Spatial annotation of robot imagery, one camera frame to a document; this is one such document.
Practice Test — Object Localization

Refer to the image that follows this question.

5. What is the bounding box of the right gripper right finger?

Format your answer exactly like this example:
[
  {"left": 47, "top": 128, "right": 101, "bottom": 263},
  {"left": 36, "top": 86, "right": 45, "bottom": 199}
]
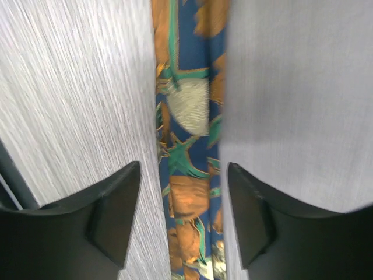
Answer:
[{"left": 227, "top": 163, "right": 372, "bottom": 279}]

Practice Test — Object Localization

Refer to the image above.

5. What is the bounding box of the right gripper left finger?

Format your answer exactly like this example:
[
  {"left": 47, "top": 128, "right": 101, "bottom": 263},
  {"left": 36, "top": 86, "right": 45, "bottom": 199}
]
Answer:
[{"left": 1, "top": 161, "right": 140, "bottom": 279}]

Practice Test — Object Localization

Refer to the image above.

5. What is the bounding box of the floral patterned necktie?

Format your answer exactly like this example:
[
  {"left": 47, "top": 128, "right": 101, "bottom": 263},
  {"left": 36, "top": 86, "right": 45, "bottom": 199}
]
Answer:
[{"left": 152, "top": 1, "right": 229, "bottom": 279}]

